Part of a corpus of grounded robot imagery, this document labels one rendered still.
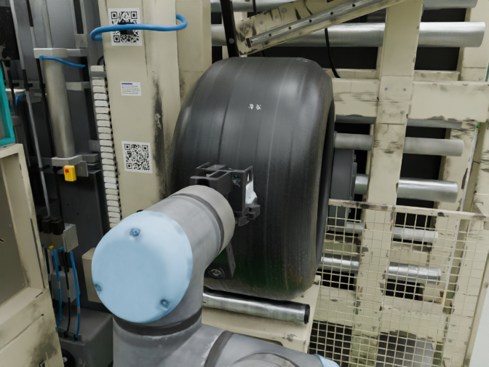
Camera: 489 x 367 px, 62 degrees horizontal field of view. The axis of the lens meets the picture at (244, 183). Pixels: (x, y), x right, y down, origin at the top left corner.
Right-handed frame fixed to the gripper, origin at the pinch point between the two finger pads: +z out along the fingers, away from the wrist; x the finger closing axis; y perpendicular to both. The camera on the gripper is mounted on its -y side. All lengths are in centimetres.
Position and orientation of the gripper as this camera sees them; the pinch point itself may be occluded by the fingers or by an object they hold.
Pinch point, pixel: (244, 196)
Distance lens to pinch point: 70.4
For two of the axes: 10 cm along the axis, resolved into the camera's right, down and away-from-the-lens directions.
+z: 2.7, -2.1, 9.4
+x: -9.6, -0.9, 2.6
